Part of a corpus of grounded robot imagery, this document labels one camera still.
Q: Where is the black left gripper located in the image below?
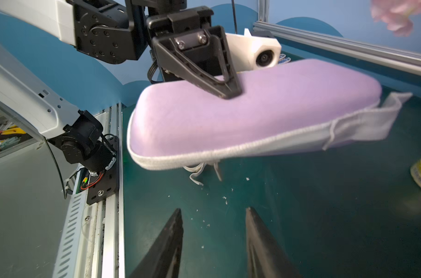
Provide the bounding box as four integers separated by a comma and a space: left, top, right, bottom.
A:
126, 1, 243, 100

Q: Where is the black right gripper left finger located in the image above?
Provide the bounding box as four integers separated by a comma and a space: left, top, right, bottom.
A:
129, 208, 184, 278

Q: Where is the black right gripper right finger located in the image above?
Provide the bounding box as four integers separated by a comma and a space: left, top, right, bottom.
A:
246, 207, 301, 278

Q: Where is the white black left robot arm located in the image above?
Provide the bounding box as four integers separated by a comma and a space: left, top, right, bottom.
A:
0, 1, 242, 173

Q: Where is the white blue dotted work glove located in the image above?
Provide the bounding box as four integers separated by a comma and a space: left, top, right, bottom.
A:
278, 53, 291, 64

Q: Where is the pink cherry blossom tree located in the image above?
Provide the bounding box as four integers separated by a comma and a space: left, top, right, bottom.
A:
370, 0, 421, 37

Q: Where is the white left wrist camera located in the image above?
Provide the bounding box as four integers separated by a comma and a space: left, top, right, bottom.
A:
226, 28, 282, 73

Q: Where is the aluminium front rail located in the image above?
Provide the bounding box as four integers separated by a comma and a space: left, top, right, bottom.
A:
52, 103, 125, 278

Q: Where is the left aluminium frame post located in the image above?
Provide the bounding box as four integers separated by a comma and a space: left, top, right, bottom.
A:
257, 0, 270, 23

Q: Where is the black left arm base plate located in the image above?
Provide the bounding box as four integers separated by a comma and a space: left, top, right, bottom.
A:
86, 134, 120, 205

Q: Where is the rear aluminium frame bar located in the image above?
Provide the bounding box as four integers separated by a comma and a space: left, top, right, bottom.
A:
253, 21, 421, 76

